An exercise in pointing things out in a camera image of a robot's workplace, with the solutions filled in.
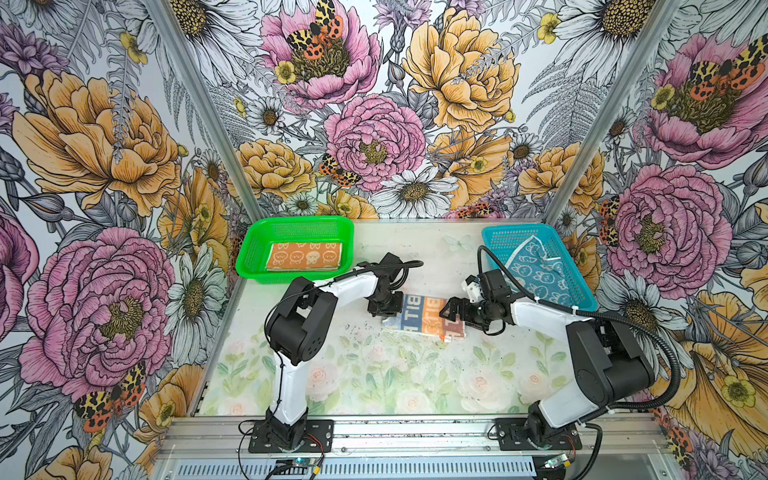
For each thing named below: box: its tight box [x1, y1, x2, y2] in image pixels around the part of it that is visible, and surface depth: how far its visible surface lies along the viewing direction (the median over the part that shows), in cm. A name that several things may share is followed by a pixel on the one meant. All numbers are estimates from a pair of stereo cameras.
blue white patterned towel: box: [507, 235, 573, 305], surface depth 104 cm
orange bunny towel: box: [266, 242, 342, 271], surface depth 111 cm
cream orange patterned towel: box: [382, 294, 466, 342], surface depth 94 cm
